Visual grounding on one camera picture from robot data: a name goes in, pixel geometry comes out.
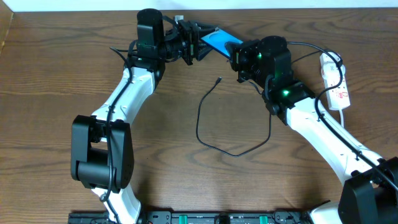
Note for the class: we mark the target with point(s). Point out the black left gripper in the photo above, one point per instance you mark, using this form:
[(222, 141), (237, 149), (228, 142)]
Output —
[(189, 42)]

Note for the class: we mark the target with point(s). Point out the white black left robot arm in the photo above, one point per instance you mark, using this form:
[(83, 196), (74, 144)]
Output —
[(102, 156)]

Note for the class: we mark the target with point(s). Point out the white USB charger adapter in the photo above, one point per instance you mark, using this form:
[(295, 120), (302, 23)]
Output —
[(330, 65)]

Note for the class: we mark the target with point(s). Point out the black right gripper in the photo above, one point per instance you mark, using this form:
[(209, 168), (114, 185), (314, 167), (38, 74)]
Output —
[(236, 56)]

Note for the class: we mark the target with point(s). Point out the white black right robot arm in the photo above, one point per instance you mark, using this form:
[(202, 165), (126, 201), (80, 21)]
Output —
[(369, 181)]

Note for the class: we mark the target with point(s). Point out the blue screen Galaxy smartphone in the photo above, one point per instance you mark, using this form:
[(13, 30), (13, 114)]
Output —
[(218, 41)]

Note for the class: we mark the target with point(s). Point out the white extension power strip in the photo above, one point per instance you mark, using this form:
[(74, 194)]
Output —
[(338, 98)]

